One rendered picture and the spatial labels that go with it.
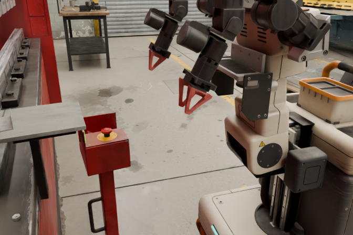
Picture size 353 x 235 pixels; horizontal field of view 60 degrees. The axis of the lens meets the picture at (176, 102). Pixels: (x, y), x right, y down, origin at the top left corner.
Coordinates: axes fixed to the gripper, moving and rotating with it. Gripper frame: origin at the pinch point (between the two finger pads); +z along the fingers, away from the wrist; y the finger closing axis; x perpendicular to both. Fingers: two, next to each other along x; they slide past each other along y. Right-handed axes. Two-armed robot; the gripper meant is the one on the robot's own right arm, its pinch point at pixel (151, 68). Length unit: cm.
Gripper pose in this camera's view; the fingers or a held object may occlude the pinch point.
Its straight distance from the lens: 121.9
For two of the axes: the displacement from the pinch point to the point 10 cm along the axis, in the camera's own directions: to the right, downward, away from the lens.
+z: -4.3, 8.8, 2.0
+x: 8.5, 3.3, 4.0
